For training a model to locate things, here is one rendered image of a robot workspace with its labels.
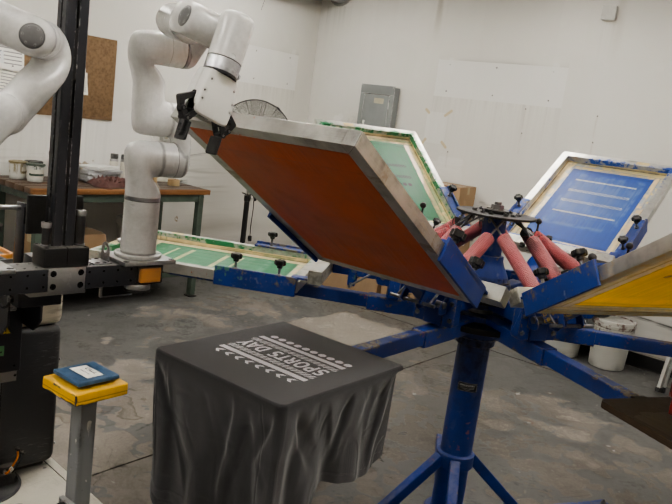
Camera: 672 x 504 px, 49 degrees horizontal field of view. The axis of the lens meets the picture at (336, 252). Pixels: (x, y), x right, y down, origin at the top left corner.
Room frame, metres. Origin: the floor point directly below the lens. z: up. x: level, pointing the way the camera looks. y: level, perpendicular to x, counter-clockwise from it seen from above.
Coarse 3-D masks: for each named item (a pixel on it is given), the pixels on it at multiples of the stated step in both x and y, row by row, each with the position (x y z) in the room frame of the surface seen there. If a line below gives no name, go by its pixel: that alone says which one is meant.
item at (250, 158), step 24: (240, 144) 1.79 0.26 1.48; (264, 144) 1.72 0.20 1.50; (240, 168) 1.94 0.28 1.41; (264, 168) 1.86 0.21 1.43; (264, 192) 2.03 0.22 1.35; (288, 192) 1.93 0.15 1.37; (288, 216) 2.12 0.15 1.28; (312, 216) 2.01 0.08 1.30; (312, 240) 2.22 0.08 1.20; (336, 240) 2.10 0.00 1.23; (360, 264) 2.20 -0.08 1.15
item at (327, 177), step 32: (288, 160) 1.73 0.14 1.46; (320, 160) 1.64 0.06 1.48; (352, 160) 1.56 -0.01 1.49; (320, 192) 1.82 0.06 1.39; (352, 192) 1.72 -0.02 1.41; (352, 224) 1.92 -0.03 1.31; (384, 224) 1.80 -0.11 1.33; (384, 256) 2.03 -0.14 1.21; (416, 256) 1.90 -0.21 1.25; (448, 288) 2.01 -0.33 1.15
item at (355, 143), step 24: (192, 120) 1.80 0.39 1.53; (240, 120) 1.71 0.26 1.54; (264, 120) 1.67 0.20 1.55; (288, 120) 1.63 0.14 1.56; (312, 144) 1.59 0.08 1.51; (336, 144) 1.53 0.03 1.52; (360, 144) 1.51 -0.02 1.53; (360, 168) 1.58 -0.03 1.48; (384, 168) 1.59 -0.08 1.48; (384, 192) 1.63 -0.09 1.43; (408, 216) 1.69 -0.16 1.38; (432, 240) 1.79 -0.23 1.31; (336, 264) 2.33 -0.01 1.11; (432, 288) 2.08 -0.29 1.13; (456, 288) 1.98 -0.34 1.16
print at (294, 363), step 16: (272, 336) 1.99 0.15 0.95; (224, 352) 1.80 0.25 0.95; (240, 352) 1.82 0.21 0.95; (256, 352) 1.83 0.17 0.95; (272, 352) 1.85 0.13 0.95; (288, 352) 1.87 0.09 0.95; (304, 352) 1.89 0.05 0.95; (272, 368) 1.73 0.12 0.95; (288, 368) 1.75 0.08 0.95; (304, 368) 1.76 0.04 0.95; (320, 368) 1.78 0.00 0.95; (336, 368) 1.79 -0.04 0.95
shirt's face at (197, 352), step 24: (216, 336) 1.92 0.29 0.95; (240, 336) 1.95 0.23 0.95; (288, 336) 2.01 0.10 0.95; (312, 336) 2.04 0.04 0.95; (192, 360) 1.71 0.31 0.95; (216, 360) 1.73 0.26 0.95; (360, 360) 1.88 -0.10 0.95; (384, 360) 1.91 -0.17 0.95; (240, 384) 1.60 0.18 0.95; (264, 384) 1.62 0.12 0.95; (288, 384) 1.64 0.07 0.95; (312, 384) 1.66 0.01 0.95; (336, 384) 1.68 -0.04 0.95
